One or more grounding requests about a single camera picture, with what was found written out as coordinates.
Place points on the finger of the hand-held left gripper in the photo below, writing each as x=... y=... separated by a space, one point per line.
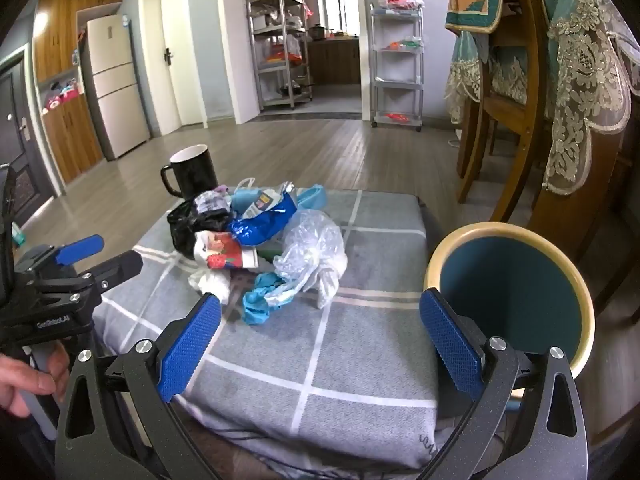
x=117 y=266
x=80 y=249

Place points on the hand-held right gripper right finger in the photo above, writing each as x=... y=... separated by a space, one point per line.
x=450 y=345

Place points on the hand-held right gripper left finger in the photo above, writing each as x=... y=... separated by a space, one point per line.
x=190 y=350

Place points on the white tissue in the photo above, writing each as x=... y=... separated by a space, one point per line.
x=212 y=282

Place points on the black plastic bag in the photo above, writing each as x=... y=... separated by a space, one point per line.
x=182 y=230

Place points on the light blue plastic bag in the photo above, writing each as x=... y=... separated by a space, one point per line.
x=255 y=305

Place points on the teal bin with cream rim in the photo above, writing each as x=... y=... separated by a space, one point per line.
x=515 y=290

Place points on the red white snack wrapper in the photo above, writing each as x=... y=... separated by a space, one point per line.
x=225 y=252

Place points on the grey white wrapper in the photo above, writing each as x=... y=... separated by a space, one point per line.
x=212 y=204

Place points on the light blue face mask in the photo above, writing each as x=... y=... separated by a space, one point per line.
x=242 y=202

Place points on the blue snack packet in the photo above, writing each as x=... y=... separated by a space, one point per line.
x=260 y=227

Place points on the clear plastic bag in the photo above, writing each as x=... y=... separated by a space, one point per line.
x=312 y=240

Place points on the person's left hand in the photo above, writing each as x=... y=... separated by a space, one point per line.
x=25 y=385

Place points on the grey striped tablecloth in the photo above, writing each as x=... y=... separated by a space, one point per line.
x=350 y=360

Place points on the black mug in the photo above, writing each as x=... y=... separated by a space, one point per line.
x=197 y=180

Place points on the pink snack packet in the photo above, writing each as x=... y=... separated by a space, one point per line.
x=222 y=190

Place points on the dark entrance door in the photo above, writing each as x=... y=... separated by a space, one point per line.
x=20 y=125

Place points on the white refrigerator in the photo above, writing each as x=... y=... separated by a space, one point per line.
x=115 y=85

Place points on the white room door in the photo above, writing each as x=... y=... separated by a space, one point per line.
x=175 y=85

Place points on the grey metal shelf rack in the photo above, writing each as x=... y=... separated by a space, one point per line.
x=397 y=119

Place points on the wooden chair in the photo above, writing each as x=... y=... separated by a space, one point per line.
x=520 y=60

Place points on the kitchen counter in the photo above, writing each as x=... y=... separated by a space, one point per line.
x=335 y=62

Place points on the wooden sofa with cushions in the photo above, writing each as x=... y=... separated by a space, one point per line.
x=585 y=75

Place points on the kitchen window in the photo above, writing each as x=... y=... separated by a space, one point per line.
x=336 y=0

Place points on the wooden wall cabinet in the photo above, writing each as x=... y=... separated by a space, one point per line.
x=55 y=25

